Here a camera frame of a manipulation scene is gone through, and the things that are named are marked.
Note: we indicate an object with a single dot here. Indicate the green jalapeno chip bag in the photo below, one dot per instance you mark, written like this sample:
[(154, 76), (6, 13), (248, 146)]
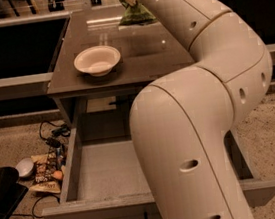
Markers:
[(137, 15)]

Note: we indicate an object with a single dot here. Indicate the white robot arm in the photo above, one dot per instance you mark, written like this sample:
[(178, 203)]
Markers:
[(178, 122)]

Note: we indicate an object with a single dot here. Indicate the white bowl on counter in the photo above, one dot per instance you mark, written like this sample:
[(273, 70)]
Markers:
[(97, 61)]

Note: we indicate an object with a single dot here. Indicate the grey cabinet with counter top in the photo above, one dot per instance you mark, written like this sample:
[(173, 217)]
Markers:
[(147, 53)]

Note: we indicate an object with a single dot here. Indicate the brown snack bag on floor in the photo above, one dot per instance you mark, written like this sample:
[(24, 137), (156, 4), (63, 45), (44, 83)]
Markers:
[(45, 166)]

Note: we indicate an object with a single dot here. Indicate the open grey top drawer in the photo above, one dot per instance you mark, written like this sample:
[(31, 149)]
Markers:
[(103, 180)]

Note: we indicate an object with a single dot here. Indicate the black marker inside cabinet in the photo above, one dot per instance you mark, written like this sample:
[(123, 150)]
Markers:
[(122, 101)]

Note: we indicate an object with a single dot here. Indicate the white paper label inside cabinet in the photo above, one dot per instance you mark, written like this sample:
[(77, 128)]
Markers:
[(101, 104)]

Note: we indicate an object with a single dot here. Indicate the orange fruit on floor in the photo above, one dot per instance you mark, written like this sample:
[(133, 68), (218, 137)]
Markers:
[(58, 175)]

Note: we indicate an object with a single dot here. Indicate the white bowl on floor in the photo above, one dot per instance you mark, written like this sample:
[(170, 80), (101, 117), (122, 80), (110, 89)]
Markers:
[(25, 167)]

